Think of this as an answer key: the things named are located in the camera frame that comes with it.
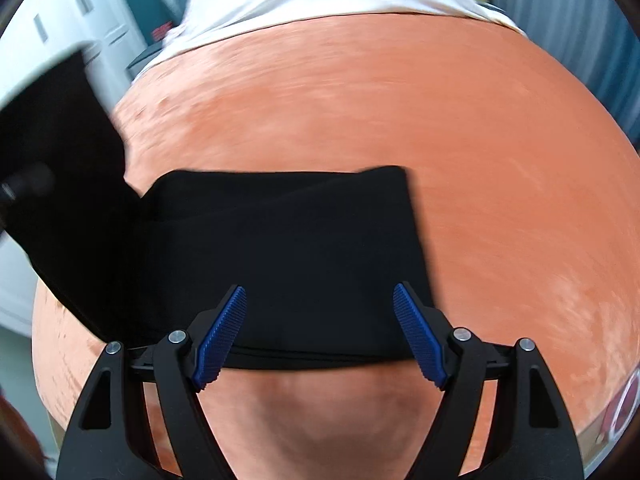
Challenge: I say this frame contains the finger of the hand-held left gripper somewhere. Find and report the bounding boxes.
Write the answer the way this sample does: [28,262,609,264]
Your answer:
[0,160,56,203]

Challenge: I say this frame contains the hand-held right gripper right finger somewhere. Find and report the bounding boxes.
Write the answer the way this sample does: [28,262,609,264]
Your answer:
[392,282,586,480]

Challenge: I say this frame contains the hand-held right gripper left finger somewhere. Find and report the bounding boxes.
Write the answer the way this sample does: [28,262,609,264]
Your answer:
[55,285,248,480]

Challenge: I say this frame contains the black pants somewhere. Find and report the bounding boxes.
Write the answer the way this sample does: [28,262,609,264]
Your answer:
[0,50,436,371]

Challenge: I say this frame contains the blue bedside table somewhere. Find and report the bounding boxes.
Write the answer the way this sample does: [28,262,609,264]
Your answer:
[127,42,168,81]

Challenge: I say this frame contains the white wardrobe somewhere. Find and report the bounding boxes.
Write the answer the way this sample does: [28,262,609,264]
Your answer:
[0,0,153,336]

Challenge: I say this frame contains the red white round object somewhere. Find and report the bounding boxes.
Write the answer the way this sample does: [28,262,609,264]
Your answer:
[600,367,640,443]

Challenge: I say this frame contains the orange plush blanket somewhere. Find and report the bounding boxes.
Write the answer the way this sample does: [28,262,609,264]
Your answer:
[30,15,640,480]

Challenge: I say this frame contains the grey pleated curtain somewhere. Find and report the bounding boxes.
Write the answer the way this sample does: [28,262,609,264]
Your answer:
[487,0,640,151]

